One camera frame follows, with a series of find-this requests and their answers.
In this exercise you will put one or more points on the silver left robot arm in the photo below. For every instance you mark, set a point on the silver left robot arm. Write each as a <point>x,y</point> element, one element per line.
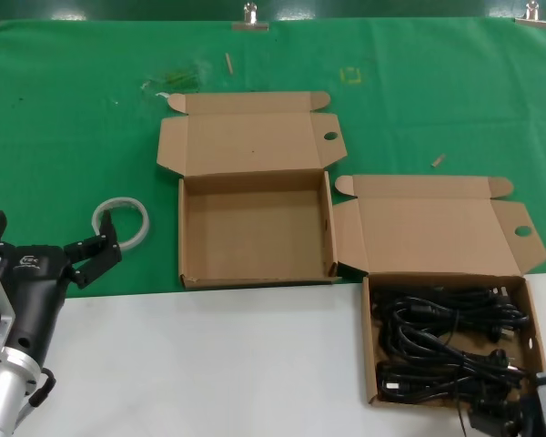
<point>4,391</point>

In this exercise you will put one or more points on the short wooden piece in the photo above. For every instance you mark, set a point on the short wooden piece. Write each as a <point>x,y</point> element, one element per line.
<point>438,160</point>

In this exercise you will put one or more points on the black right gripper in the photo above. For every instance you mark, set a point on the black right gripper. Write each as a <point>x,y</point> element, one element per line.
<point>530,416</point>

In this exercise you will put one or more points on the clear plastic bag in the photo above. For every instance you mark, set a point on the clear plastic bag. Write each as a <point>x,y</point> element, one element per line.
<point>179,77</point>

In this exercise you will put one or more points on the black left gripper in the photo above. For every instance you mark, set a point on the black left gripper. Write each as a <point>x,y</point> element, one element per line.
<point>32,291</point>

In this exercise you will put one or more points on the thin wooden stick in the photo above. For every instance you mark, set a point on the thin wooden stick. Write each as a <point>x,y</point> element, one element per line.
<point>229,64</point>

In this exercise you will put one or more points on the green table cloth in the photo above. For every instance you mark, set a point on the green table cloth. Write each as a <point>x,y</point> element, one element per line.
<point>73,136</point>

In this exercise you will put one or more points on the silver binder clip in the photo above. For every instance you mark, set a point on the silver binder clip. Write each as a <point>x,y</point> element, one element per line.
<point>250,26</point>
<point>533,22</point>

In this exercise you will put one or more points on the brown cardboard box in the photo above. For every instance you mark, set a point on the brown cardboard box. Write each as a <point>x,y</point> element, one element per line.
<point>255,227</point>
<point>437,227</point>

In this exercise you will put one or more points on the white tape roll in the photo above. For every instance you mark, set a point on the white tape roll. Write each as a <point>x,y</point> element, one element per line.
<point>145,222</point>

